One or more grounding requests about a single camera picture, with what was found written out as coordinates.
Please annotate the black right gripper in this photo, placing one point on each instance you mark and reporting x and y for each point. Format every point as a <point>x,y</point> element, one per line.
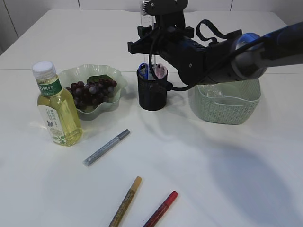
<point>180,51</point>

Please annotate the clear plastic ruler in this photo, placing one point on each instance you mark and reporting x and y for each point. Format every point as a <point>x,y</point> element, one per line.
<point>147,22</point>

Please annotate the pink purple scissors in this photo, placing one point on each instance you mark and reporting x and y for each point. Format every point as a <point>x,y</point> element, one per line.
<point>160,71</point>

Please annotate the blue scissors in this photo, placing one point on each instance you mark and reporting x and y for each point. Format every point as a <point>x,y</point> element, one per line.
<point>143,69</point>

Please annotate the purple artificial grape bunch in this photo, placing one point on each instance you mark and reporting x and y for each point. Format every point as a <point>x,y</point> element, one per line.
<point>97,90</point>

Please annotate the yellow tea plastic bottle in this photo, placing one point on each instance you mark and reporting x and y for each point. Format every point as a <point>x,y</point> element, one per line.
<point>56,106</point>

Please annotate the black mesh pen holder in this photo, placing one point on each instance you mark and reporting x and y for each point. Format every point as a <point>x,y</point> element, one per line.
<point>152,95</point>

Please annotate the green plastic woven basket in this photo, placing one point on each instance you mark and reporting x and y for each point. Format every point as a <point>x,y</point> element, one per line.
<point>227,103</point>

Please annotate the green wavy plastic plate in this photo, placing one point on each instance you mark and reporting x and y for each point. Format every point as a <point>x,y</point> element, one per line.
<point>83,72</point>

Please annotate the silver marker pen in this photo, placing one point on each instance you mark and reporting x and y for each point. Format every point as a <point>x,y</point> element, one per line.
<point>104,149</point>

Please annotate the gold marker pen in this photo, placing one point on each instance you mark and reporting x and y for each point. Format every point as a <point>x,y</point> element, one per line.
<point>116,220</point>

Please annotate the red marker pen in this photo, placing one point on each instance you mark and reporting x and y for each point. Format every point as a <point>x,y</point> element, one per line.
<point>161,210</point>

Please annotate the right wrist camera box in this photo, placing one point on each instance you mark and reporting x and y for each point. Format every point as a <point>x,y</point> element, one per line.
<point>168,13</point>

